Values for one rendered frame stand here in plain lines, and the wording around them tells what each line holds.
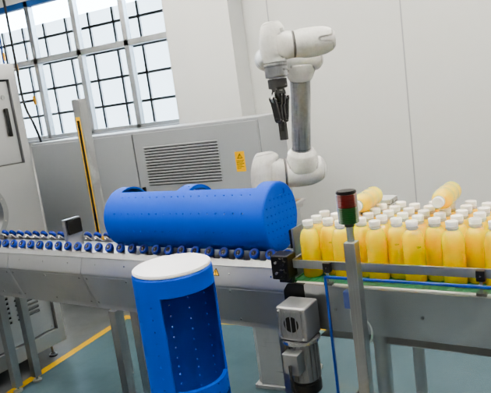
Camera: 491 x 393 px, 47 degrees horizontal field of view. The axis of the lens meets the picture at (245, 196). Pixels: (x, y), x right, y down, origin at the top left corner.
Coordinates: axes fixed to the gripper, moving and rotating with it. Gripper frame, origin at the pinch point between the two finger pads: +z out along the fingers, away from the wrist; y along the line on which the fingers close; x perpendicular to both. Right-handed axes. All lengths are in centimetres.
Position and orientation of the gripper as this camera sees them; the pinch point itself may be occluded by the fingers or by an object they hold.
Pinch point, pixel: (283, 130)
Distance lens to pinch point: 222.6
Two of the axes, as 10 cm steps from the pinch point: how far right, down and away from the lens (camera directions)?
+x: -8.4, 0.2, 5.5
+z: 1.3, 9.8, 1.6
